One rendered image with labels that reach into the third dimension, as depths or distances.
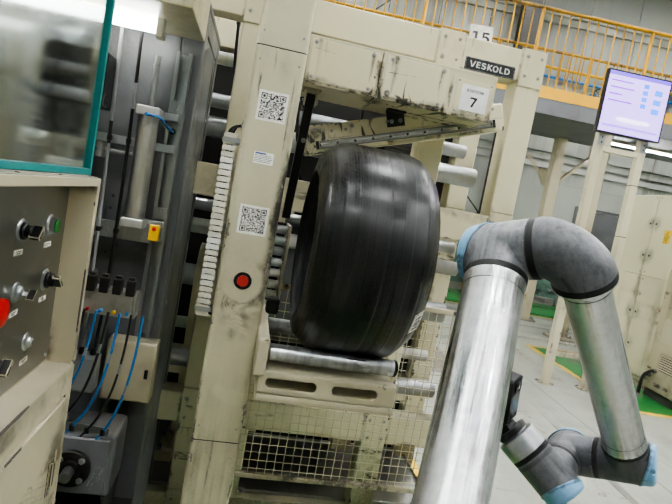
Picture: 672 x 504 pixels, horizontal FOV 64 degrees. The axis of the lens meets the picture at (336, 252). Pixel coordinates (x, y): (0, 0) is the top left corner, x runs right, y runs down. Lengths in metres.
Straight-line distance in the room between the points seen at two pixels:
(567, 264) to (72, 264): 0.92
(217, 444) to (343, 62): 1.15
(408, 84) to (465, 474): 1.22
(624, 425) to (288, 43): 1.15
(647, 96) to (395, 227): 4.54
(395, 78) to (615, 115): 3.88
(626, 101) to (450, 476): 4.90
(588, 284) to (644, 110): 4.63
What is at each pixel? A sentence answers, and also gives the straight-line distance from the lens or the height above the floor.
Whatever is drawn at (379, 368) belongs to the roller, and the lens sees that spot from 1.44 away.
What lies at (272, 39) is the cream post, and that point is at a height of 1.67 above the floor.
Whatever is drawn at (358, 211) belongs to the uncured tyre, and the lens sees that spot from 1.25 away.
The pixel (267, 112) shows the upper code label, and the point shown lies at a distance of 1.42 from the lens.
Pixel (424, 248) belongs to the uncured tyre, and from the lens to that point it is 1.28.
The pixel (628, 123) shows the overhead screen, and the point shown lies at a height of 2.44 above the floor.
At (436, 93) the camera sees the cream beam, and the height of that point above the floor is 1.69.
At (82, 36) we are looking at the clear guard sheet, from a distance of 1.05.
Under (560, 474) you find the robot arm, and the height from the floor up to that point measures 0.83.
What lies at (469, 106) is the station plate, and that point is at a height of 1.67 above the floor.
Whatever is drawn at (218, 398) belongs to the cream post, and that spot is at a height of 0.74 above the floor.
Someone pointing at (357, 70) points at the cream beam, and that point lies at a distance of 1.73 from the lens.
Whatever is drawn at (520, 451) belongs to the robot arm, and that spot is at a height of 0.85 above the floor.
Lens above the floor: 1.31
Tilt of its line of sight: 5 degrees down
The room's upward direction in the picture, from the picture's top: 11 degrees clockwise
